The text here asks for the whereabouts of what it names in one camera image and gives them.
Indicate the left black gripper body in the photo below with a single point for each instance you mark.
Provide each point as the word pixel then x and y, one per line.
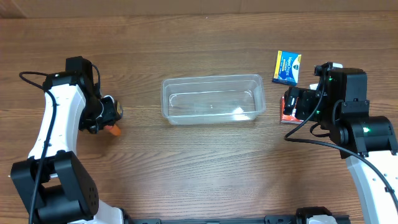
pixel 109 115

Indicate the blue yellow VapoDrops box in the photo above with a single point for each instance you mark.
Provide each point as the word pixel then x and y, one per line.
pixel 287 68

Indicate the red orange medicine box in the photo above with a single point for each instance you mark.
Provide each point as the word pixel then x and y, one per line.
pixel 288 118

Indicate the clear plastic container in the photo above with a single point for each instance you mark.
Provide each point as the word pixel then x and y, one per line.
pixel 212 99

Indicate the white medicine box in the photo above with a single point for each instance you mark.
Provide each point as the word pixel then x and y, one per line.
pixel 313 86

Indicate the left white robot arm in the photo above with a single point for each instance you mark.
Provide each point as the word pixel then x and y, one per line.
pixel 52 182

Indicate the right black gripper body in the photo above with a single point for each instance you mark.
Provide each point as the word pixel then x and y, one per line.
pixel 292 101

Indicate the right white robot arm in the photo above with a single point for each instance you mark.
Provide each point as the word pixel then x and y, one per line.
pixel 368 144

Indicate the orange tube white cap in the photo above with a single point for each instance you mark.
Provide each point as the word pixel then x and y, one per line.
pixel 114 130

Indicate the black tube white cap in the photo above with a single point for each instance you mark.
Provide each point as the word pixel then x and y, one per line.
pixel 119 110

